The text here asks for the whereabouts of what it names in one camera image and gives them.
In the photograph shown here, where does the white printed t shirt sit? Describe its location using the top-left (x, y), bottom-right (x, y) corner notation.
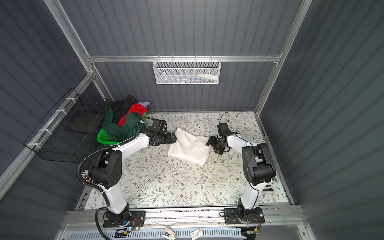
top-left (168, 128), bottom-right (211, 166)

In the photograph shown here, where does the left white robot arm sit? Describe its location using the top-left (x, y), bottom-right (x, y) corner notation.
top-left (86, 118), bottom-right (177, 228)

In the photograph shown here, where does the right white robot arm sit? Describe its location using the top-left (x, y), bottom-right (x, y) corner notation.
top-left (206, 123), bottom-right (276, 225)

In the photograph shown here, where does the dark green t shirt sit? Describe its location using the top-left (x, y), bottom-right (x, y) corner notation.
top-left (101, 104), bottom-right (146, 142)

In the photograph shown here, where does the purple t shirt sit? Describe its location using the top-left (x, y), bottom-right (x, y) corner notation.
top-left (139, 101), bottom-right (151, 107)

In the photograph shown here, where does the red t shirt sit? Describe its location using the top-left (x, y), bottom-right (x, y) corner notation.
top-left (118, 102), bottom-right (148, 127)

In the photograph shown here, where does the black t shirt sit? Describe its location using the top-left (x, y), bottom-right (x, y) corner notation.
top-left (110, 95), bottom-right (138, 124)

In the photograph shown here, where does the green laundry basket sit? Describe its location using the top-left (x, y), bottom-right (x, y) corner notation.
top-left (98, 116), bottom-right (144, 145)

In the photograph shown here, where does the pink calculator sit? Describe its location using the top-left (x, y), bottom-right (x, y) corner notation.
top-left (263, 183), bottom-right (277, 194)

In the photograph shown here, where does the white bottle in basket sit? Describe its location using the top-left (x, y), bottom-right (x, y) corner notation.
top-left (198, 74), bottom-right (219, 82)

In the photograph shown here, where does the cup of markers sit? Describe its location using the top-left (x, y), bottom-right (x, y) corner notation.
top-left (81, 170), bottom-right (92, 183)

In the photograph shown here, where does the white tag with red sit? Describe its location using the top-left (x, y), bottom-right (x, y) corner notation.
top-left (190, 228), bottom-right (204, 240)

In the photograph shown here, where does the white tag left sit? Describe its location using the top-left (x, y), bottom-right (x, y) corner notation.
top-left (162, 227), bottom-right (176, 240)

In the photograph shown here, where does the white wire mesh basket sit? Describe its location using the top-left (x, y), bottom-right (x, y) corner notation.
top-left (153, 58), bottom-right (222, 85)

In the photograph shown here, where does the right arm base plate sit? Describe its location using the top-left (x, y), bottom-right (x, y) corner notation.
top-left (220, 206), bottom-right (265, 225)

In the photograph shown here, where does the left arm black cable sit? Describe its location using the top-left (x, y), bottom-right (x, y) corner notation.
top-left (77, 116), bottom-right (160, 240)

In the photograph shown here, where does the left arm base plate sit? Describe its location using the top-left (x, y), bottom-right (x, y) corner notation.
top-left (103, 210), bottom-right (146, 228)

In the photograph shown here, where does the black wire mesh basket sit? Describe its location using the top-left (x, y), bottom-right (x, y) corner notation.
top-left (24, 89), bottom-right (108, 163)

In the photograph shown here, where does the aluminium mounting rail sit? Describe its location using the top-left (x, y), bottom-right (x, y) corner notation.
top-left (60, 205), bottom-right (307, 230)

